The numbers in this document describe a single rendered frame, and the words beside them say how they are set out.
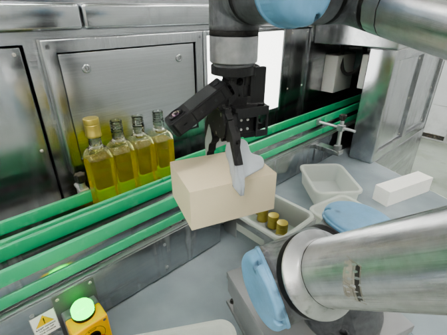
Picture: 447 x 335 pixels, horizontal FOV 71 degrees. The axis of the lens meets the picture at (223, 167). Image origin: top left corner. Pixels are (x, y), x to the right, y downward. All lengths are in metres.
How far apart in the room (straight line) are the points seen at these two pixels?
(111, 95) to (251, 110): 0.50
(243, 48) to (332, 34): 1.10
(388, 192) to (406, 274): 0.95
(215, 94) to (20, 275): 0.49
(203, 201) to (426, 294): 0.33
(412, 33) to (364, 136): 1.14
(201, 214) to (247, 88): 0.22
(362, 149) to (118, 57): 1.11
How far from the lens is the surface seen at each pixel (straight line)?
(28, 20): 0.85
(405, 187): 1.30
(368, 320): 0.64
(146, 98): 0.97
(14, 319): 0.75
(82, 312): 0.73
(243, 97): 0.52
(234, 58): 0.48
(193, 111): 0.49
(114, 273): 0.78
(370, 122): 1.52
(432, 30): 0.41
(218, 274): 0.88
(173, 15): 1.01
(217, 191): 0.51
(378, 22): 0.45
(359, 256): 0.33
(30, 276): 0.73
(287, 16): 0.38
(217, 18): 0.49
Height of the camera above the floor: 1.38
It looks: 27 degrees down
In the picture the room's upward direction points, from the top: straight up
